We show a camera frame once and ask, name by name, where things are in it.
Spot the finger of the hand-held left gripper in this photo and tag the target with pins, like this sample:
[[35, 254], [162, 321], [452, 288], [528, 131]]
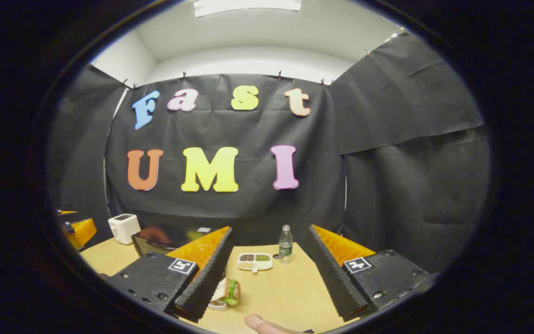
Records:
[[67, 213], [84, 232]]

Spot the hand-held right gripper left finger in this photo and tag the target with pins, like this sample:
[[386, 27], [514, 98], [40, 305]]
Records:
[[204, 283]]

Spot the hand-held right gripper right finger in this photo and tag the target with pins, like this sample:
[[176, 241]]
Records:
[[332, 278]]

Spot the sandwich with lettuce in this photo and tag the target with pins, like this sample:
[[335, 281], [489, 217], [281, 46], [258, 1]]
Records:
[[226, 290]]

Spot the black electric oven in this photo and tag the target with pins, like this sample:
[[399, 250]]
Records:
[[155, 239]]

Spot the small white rectangular tray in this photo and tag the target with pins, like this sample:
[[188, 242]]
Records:
[[218, 306]]

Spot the white toaster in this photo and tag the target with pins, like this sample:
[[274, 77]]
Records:
[[123, 229]]

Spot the white divided dish with grains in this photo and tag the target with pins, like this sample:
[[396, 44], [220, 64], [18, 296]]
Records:
[[254, 267]]

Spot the clear plastic water bottle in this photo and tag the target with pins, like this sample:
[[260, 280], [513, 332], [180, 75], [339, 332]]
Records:
[[285, 246]]

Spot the black backdrop cloth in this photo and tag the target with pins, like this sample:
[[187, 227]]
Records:
[[248, 130]]

